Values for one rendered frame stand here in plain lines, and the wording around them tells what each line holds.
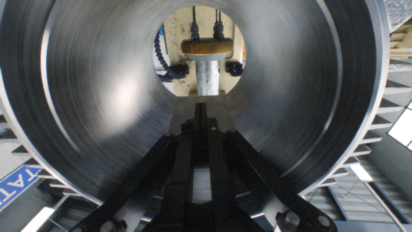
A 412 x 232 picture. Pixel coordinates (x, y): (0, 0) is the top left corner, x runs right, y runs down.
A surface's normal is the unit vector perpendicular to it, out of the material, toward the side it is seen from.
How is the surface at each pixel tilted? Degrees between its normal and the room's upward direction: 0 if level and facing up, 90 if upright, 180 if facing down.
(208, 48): 90
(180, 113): 179
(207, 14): 90
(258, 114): 118
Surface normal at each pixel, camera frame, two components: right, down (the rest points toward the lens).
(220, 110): -0.03, -0.84
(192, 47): -0.50, 0.47
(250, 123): -0.79, -0.51
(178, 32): 0.04, 0.52
